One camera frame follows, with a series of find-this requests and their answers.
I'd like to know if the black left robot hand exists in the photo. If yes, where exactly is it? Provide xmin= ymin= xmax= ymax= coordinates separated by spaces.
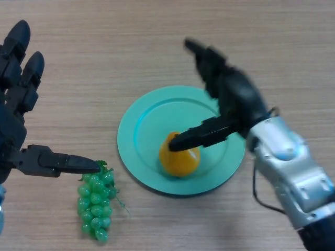
xmin=0 ymin=20 xmax=102 ymax=184

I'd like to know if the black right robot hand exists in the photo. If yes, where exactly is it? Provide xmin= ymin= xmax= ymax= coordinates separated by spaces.
xmin=169 ymin=38 xmax=270 ymax=152

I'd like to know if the yellow pear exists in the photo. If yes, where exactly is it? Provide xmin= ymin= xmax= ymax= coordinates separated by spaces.
xmin=159 ymin=131 xmax=201 ymax=178

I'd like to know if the green round plate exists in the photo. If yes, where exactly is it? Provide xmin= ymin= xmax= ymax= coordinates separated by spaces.
xmin=117 ymin=85 xmax=247 ymax=196

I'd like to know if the green grape bunch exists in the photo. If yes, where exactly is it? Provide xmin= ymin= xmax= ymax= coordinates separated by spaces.
xmin=77 ymin=159 xmax=130 ymax=244

